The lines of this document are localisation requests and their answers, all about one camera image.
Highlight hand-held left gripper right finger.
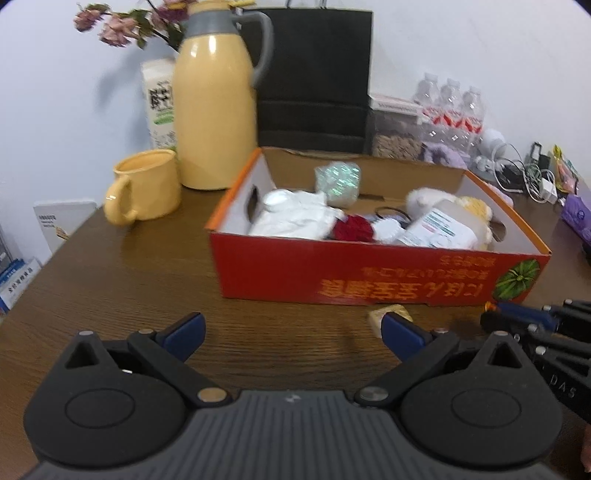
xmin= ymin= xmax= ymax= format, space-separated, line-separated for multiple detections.
xmin=355 ymin=312 xmax=527 ymax=407

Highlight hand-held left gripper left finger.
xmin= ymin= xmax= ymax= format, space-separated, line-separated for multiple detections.
xmin=65 ymin=312 xmax=232 ymax=408

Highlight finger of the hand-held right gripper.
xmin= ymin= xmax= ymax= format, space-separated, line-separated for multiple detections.
xmin=494 ymin=299 xmax=591 ymax=325
xmin=480 ymin=313 xmax=591 ymax=354

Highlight gold candy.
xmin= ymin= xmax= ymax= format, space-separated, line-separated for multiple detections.
xmin=368 ymin=305 xmax=414 ymax=334

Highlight clear plastic wipes box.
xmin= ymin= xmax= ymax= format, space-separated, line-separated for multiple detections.
xmin=394 ymin=198 xmax=481 ymax=250

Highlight yellow corgi plush toy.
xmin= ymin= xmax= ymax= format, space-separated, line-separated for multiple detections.
xmin=405 ymin=186 xmax=494 ymax=252

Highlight red cardboard box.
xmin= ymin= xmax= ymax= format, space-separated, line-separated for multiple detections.
xmin=205 ymin=147 xmax=552 ymax=308

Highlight red fabric rose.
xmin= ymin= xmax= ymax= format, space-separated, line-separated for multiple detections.
xmin=332 ymin=215 xmax=374 ymax=241

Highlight iridescent plastic bag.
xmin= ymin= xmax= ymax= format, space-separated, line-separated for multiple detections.
xmin=315 ymin=161 xmax=362 ymax=207

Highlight purple tissue packet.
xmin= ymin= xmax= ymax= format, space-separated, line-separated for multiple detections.
xmin=561 ymin=194 xmax=591 ymax=243

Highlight black power adapter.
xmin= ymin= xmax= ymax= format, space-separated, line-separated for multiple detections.
xmin=501 ymin=164 xmax=523 ymax=190

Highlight colourful snack packets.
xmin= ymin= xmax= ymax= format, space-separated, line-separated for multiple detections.
xmin=551 ymin=145 xmax=581 ymax=195

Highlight yellow mug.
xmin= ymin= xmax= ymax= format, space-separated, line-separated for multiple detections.
xmin=102 ymin=148 xmax=182 ymax=227

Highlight white printed carton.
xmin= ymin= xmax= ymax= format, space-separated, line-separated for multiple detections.
xmin=33 ymin=200 xmax=98 ymax=266

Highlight blue and white boxes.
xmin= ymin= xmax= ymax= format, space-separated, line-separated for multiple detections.
xmin=0 ymin=257 xmax=43 ymax=315

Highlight small white desk fan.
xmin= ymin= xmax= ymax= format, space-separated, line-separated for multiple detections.
xmin=475 ymin=128 xmax=520 ymax=174

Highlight purple fluffy headband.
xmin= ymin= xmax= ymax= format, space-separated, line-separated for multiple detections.
xmin=422 ymin=142 xmax=469 ymax=169

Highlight clear container of nuts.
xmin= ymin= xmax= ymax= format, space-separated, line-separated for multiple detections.
xmin=369 ymin=108 xmax=426 ymax=160

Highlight clear water bottle red label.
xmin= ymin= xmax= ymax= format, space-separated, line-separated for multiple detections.
xmin=434 ymin=78 xmax=464 ymax=144
xmin=457 ymin=85 xmax=485 ymax=148
xmin=412 ymin=72 xmax=440 ymax=139

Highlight yellow thermos jug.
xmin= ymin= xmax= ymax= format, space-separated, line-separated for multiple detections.
xmin=174 ymin=0 xmax=274 ymax=191

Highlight white milk carton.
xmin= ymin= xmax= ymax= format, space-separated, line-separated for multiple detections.
xmin=141 ymin=58 xmax=178 ymax=151

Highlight white flat box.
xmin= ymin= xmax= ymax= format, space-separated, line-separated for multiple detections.
xmin=369 ymin=93 xmax=423 ymax=116

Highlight black paper bag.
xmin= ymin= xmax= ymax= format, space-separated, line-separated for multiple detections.
xmin=240 ymin=0 xmax=374 ymax=155

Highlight dried pink flower bouquet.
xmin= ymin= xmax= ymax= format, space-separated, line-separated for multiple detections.
xmin=74 ymin=0 xmax=195 ymax=49

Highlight white tangled cable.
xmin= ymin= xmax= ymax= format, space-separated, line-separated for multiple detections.
xmin=492 ymin=157 xmax=561 ymax=204

